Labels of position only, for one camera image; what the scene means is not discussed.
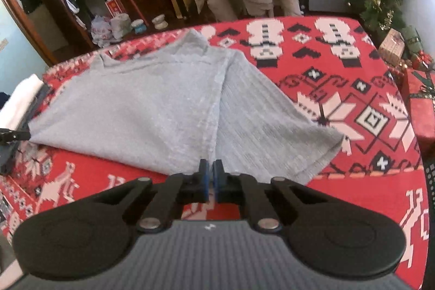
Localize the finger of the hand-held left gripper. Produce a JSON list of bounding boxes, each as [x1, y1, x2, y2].
[[0, 128, 32, 143]]

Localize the red patterned blanket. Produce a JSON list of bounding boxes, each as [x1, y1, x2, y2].
[[0, 16, 435, 290]]

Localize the grey polo shirt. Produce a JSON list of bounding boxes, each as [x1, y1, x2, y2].
[[29, 28, 344, 185]]

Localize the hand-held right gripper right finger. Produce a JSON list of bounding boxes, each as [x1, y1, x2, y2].
[[212, 159, 337, 233]]

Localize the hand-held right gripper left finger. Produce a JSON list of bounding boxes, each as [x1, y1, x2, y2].
[[86, 159, 212, 233]]

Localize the white plastic bag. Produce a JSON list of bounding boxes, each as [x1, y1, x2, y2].
[[90, 15, 113, 46]]

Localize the patterned gift box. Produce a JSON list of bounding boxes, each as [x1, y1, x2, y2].
[[378, 28, 406, 67]]

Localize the green gift box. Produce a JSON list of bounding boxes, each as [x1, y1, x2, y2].
[[403, 26, 424, 54]]

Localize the black mesh chair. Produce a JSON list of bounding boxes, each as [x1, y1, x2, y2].
[[420, 154, 435, 290]]

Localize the white folded cloth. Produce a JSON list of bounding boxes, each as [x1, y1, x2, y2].
[[0, 73, 45, 131]]

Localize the dark folded clothes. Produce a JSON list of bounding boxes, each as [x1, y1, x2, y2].
[[0, 86, 55, 175]]

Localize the wooden door frame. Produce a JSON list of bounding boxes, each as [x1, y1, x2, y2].
[[0, 0, 58, 66]]

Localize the red gift box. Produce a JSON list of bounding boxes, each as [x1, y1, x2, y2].
[[401, 67, 435, 139]]

